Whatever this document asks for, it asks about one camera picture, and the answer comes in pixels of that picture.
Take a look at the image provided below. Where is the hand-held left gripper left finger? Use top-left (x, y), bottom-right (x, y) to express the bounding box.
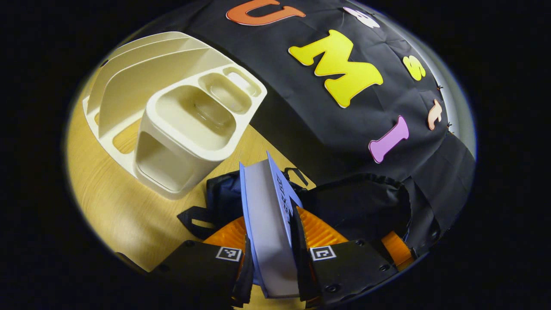
top-left (153, 215), bottom-right (254, 308)

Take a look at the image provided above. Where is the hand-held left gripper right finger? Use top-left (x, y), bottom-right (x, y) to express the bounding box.
top-left (291, 207), bottom-right (399, 307)

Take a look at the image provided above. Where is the blue-grey book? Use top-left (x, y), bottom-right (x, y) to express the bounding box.
top-left (239, 151), bottom-right (304, 298)

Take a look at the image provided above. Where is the cream plastic bookshelf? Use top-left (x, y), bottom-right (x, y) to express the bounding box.
top-left (82, 31), bottom-right (268, 200)

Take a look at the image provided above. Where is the black backdrop cloth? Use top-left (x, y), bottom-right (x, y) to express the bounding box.
top-left (101, 0), bottom-right (476, 259)

